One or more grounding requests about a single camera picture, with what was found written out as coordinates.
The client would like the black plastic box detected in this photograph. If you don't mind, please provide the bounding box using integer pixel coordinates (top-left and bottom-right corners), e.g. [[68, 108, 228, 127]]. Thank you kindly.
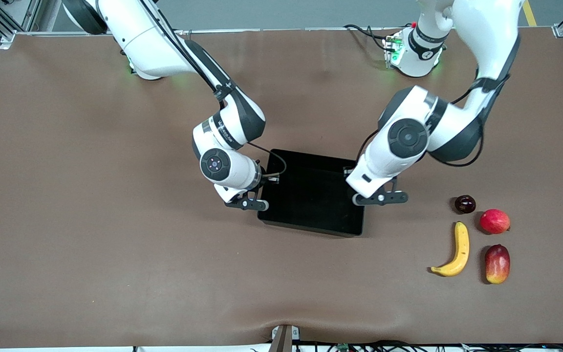
[[257, 149, 365, 238]]

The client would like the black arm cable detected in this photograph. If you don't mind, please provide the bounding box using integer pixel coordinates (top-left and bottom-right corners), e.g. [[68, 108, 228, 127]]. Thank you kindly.
[[137, 0, 287, 179], [357, 34, 513, 168]]

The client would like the black base cable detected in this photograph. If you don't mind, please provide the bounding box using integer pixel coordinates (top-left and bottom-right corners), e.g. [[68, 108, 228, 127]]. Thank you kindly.
[[343, 24, 390, 50]]

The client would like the red round peach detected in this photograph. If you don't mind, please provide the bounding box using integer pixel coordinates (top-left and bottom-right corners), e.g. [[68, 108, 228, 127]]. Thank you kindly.
[[479, 209, 511, 235]]

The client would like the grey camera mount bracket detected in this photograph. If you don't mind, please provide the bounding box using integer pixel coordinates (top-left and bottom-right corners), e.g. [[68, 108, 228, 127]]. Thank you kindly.
[[269, 324, 301, 352]]

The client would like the red yellow mango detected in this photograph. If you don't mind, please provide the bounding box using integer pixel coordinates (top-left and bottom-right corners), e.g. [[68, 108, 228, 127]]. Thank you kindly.
[[485, 244, 511, 285]]

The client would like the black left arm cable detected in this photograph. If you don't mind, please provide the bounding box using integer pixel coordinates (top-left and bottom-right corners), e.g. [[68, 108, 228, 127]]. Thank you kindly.
[[357, 34, 513, 168]]

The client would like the yellow banana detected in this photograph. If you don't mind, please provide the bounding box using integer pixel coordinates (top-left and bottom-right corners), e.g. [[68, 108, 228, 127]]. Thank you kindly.
[[431, 221, 471, 278]]

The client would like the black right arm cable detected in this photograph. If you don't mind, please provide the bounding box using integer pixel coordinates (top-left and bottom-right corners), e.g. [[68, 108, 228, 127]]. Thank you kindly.
[[137, 0, 287, 179]]

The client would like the dark purple plum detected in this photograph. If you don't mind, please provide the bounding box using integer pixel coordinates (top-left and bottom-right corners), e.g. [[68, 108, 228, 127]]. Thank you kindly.
[[455, 195, 476, 215]]

